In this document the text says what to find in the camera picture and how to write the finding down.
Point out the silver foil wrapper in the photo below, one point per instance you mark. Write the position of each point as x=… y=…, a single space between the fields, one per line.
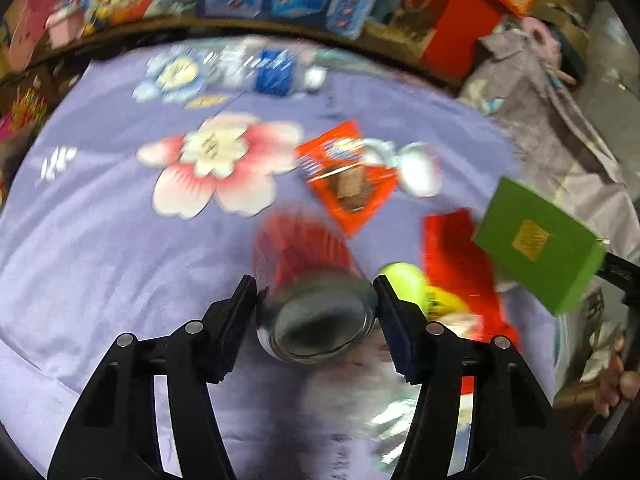
x=385 y=420

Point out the red snack packet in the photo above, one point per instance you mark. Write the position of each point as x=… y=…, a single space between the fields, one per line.
x=450 y=245

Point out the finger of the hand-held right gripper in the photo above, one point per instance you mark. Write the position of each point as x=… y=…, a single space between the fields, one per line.
x=620 y=270

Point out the purple floral blanket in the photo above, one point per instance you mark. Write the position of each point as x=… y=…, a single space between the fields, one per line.
x=100 y=260

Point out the yellow-green round lid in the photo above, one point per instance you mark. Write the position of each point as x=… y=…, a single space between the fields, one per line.
x=405 y=285

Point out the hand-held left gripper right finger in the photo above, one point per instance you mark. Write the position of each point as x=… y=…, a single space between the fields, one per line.
x=395 y=330

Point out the pink gift box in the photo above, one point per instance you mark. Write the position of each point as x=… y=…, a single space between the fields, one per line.
x=45 y=25

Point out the white red plastic egg half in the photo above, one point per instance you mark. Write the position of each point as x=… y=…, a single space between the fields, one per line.
x=420 y=170
x=380 y=152

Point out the red drink can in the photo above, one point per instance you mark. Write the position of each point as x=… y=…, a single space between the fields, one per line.
x=300 y=255

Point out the grey printed cloth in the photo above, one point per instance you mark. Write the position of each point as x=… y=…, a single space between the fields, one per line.
x=550 y=125

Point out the green cardboard box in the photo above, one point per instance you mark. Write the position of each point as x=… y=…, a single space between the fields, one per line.
x=540 y=240

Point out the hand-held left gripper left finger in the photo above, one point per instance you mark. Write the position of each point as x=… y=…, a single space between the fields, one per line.
x=241 y=330

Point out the clear bottle with blue label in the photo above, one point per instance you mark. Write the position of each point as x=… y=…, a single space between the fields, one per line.
x=272 y=72

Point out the plain red box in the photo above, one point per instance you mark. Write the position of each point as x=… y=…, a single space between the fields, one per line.
x=460 y=30

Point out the person's right hand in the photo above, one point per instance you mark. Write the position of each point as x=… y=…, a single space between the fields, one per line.
x=615 y=377

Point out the orange snack wrapper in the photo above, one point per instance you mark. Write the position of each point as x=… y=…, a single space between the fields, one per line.
x=340 y=200

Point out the blue toy box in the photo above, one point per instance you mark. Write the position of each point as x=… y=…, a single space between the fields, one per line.
x=350 y=5

